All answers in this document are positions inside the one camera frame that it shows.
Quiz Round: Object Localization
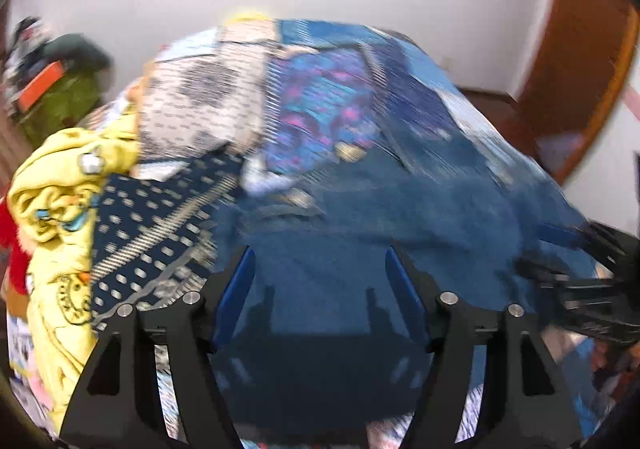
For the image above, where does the green cloth covered cabinet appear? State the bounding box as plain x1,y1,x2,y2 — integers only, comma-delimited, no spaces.
17,64,108,150

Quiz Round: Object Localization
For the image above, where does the pile of mixed clothes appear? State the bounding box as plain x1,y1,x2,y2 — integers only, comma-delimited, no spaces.
2,16,51,100

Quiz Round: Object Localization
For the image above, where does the frosted sliding door with hearts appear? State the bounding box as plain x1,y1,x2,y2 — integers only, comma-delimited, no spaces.
565,14,640,230

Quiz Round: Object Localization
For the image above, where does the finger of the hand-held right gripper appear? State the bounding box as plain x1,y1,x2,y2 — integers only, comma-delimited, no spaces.
539,223,616,255
517,260,571,295

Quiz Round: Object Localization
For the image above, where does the orange box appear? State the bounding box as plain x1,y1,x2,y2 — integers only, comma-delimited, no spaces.
17,61,66,112

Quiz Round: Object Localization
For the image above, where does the blue denim jacket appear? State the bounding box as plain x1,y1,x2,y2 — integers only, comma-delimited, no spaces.
210,149,601,430

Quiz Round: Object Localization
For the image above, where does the yellow plush toy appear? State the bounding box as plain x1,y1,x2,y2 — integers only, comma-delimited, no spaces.
222,9,277,28

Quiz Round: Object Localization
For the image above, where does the dark grey cushion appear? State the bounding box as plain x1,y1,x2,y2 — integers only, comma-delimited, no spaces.
42,33,113,73

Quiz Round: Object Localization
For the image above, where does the red cloth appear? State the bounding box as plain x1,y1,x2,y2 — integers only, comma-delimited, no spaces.
0,196,29,295

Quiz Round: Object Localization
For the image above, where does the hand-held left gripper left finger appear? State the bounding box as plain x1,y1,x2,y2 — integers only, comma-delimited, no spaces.
59,246,258,449

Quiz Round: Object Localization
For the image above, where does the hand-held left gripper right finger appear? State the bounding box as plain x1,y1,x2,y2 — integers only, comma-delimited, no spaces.
385,246,583,449

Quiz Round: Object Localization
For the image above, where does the yellow cartoon print garment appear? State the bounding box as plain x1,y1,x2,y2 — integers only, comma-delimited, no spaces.
7,126,143,440

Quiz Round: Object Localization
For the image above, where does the brown wooden door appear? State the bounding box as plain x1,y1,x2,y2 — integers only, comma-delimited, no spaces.
500,0,640,184

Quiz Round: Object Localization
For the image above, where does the navy dotted garment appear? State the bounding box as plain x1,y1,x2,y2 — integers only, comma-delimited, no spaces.
90,151,246,330

